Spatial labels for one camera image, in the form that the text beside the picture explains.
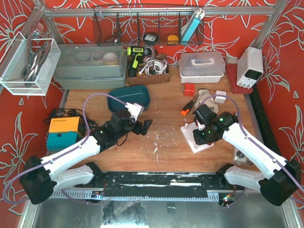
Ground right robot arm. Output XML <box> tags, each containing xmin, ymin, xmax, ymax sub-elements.
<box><xmin>193</xmin><ymin>104</ymin><xmax>301</xmax><ymax>206</ymax></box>

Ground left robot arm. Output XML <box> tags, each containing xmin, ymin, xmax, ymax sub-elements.
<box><xmin>19</xmin><ymin>103</ymin><xmax>152</xmax><ymax>205</ymax></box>

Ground teal plastic tray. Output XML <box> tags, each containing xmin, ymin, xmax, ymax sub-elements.
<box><xmin>107</xmin><ymin>85</ymin><xmax>151</xmax><ymax>113</ymax></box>

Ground wicker basket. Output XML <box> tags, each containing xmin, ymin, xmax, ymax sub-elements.
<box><xmin>126</xmin><ymin>66</ymin><xmax>170</xmax><ymax>86</ymax></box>

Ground orange black screwdriver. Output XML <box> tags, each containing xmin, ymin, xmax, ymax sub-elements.
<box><xmin>180</xmin><ymin>95</ymin><xmax>198</xmax><ymax>116</ymax></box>

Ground white cube power socket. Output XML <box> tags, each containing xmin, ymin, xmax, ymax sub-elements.
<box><xmin>214</xmin><ymin>90</ymin><xmax>227</xmax><ymax>104</ymax></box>

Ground white cotton work glove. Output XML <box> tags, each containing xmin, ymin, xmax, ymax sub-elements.
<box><xmin>194</xmin><ymin>89</ymin><xmax>219</xmax><ymax>114</ymax></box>

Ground beige control box with knob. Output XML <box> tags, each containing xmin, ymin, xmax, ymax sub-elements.
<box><xmin>233</xmin><ymin>147</ymin><xmax>249</xmax><ymax>166</ymax></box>

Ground orange cube power socket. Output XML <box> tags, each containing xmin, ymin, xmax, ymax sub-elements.
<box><xmin>183</xmin><ymin>83</ymin><xmax>195</xmax><ymax>97</ymax></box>

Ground grey plastic storage box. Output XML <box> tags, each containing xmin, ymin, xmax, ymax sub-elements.
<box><xmin>53</xmin><ymin>44</ymin><xmax>127</xmax><ymax>90</ymax></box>

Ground white plastic storage box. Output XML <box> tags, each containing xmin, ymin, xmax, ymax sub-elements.
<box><xmin>179</xmin><ymin>52</ymin><xmax>226</xmax><ymax>84</ymax></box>

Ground red tray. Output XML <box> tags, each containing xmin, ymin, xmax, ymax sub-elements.
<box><xmin>226</xmin><ymin>63</ymin><xmax>253</xmax><ymax>94</ymax></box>

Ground black tape measure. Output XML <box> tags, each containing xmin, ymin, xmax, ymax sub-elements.
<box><xmin>143</xmin><ymin>33</ymin><xmax>159</xmax><ymax>46</ymax></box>

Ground orange teal device box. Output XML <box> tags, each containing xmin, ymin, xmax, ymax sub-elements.
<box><xmin>47</xmin><ymin>116</ymin><xmax>86</xmax><ymax>151</ymax></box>

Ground yellow tape measure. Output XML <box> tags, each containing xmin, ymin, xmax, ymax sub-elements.
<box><xmin>167</xmin><ymin>35</ymin><xmax>179</xmax><ymax>46</ymax></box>

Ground white power supply unit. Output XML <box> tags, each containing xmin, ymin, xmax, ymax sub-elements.
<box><xmin>237</xmin><ymin>47</ymin><xmax>263</xmax><ymax>89</ymax></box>

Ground clear acrylic box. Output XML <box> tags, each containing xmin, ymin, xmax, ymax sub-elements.
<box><xmin>0</xmin><ymin>32</ymin><xmax>61</xmax><ymax>96</ymax></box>

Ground blue white book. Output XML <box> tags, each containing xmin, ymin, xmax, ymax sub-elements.
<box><xmin>180</xmin><ymin>8</ymin><xmax>205</xmax><ymax>45</ymax></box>

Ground white peg base plate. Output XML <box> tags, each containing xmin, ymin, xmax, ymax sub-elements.
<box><xmin>180</xmin><ymin>123</ymin><xmax>214</xmax><ymax>153</ymax></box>

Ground white coiled cable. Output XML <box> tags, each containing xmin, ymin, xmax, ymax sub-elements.
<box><xmin>140</xmin><ymin>59</ymin><xmax>168</xmax><ymax>76</ymax></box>

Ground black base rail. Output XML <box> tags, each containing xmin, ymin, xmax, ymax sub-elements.
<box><xmin>76</xmin><ymin>171</ymin><xmax>241</xmax><ymax>198</ymax></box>

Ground green yellow cordless drill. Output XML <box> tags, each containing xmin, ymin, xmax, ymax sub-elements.
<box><xmin>127</xmin><ymin>46</ymin><xmax>154</xmax><ymax>77</ymax></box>

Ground black wire basket shelf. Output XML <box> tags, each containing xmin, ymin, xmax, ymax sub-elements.
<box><xmin>93</xmin><ymin>4</ymin><xmax>204</xmax><ymax>46</ymax></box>

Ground grey cables in acrylic box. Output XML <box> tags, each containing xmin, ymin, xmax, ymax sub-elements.
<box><xmin>20</xmin><ymin>35</ymin><xmax>51</xmax><ymax>87</ymax></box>

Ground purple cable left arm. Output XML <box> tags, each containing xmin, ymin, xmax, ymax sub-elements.
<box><xmin>2</xmin><ymin>93</ymin><xmax>130</xmax><ymax>205</ymax></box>

